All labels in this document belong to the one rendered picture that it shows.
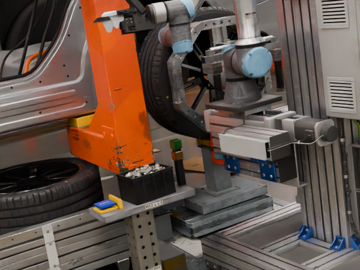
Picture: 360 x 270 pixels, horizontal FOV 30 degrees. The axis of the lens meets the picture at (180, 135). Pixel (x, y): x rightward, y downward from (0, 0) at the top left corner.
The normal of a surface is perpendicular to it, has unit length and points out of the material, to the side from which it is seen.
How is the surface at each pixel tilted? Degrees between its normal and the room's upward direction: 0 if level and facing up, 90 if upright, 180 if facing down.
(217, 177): 90
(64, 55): 90
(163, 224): 90
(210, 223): 90
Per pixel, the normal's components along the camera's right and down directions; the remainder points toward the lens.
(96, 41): -0.86, 0.23
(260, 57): 0.33, 0.29
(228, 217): 0.48, 0.12
